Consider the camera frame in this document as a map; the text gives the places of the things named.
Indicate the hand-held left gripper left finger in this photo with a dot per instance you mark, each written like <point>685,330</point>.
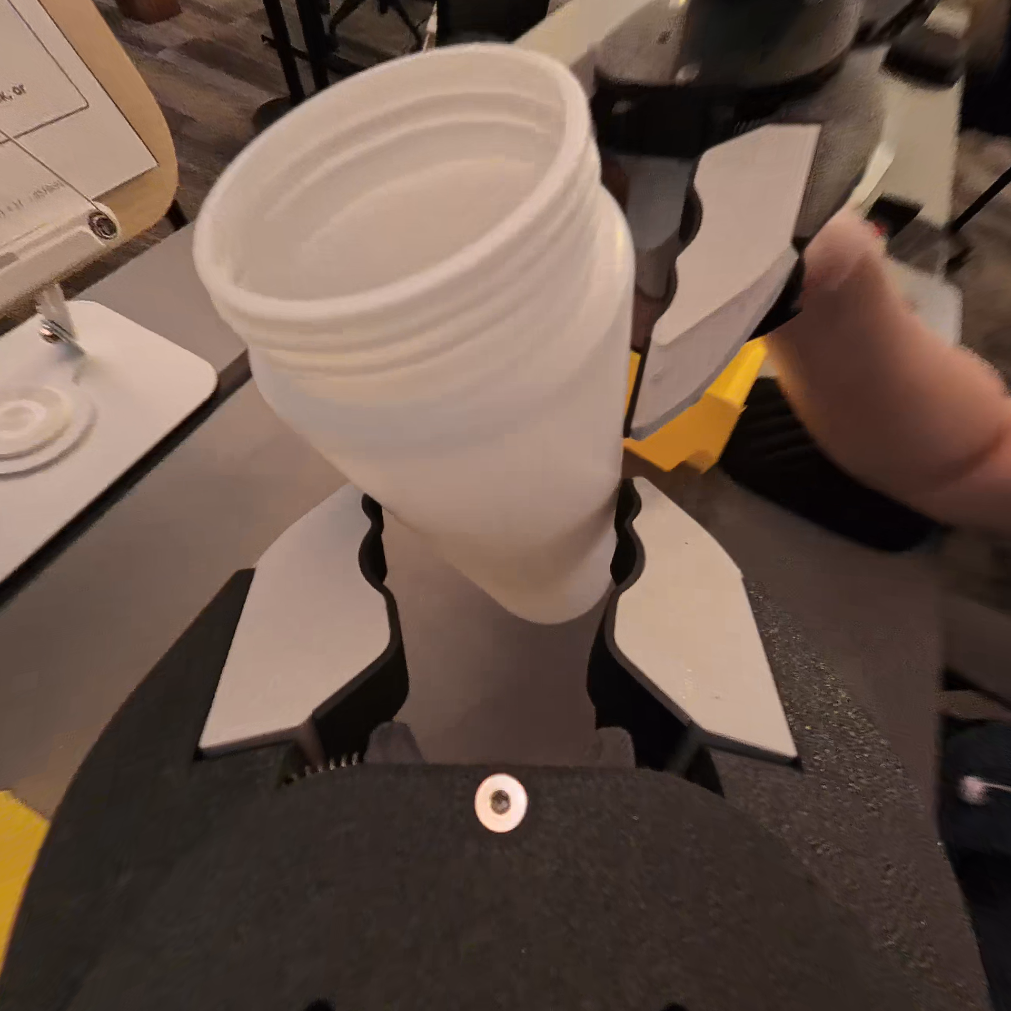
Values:
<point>300,648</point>

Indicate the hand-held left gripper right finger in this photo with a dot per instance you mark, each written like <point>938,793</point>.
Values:
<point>695,655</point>

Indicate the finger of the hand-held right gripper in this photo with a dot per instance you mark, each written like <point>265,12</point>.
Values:
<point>655,205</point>
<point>750,221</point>

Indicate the yellow plastic bin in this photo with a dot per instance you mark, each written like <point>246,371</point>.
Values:
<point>711,426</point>
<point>20,853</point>

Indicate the white plastic bottle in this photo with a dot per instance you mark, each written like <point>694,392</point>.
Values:
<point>442,395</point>

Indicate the person's right forearm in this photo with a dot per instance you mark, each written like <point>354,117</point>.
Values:
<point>884,379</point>

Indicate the black wrist rest pad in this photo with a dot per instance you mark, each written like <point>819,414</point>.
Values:
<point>790,490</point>

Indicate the white stand base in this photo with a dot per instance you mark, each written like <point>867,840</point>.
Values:
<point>134,379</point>

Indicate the black framed glass panel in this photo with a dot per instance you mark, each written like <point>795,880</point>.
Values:
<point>296,55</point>

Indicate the wooden document board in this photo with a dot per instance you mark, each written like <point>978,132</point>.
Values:
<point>150,158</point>

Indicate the printed instruction sheet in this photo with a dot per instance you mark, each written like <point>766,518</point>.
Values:
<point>63,103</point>

